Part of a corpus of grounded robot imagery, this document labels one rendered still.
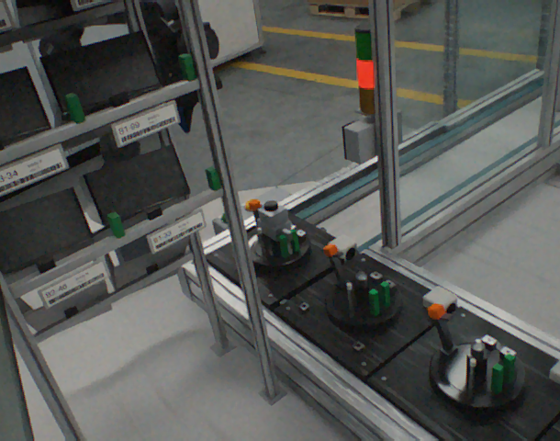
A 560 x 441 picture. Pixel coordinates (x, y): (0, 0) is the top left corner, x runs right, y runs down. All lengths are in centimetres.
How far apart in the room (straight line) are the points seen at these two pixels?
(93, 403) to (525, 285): 91
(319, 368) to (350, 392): 7
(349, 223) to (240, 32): 453
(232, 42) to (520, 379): 507
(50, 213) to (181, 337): 56
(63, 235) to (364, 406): 51
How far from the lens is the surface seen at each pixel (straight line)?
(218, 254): 129
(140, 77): 78
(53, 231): 80
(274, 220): 117
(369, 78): 109
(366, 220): 143
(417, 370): 99
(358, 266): 119
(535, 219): 154
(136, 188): 83
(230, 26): 573
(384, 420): 94
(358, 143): 111
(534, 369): 101
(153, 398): 118
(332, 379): 99
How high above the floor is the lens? 170
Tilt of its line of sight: 33 degrees down
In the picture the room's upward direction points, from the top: 10 degrees counter-clockwise
